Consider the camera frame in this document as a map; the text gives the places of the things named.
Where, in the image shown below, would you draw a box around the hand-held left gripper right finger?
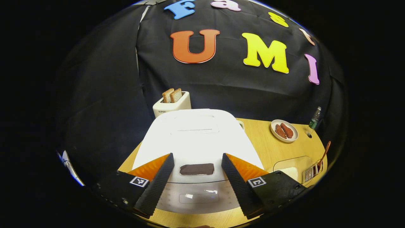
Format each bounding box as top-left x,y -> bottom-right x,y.
221,153 -> 307,219

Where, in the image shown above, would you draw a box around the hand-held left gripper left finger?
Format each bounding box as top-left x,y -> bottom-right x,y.
95,153 -> 175,219

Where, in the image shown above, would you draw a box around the clear box of rice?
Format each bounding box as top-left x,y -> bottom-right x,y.
273,156 -> 314,184

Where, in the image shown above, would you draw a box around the white rice cooker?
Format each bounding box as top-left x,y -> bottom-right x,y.
131,109 -> 265,214

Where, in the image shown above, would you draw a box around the brown wooden spoon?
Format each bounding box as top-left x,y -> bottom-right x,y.
316,141 -> 331,173

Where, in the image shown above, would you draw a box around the white round plate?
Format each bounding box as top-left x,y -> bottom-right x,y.
271,119 -> 299,143

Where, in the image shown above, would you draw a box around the white toaster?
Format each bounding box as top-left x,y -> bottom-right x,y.
153,91 -> 192,118

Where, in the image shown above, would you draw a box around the clear plastic bottle green label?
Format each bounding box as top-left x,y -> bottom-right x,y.
308,106 -> 322,130

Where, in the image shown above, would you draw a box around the black backdrop cloth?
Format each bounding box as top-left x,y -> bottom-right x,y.
55,0 -> 348,187

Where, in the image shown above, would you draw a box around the white device with cables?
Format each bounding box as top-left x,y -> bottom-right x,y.
58,150 -> 85,187

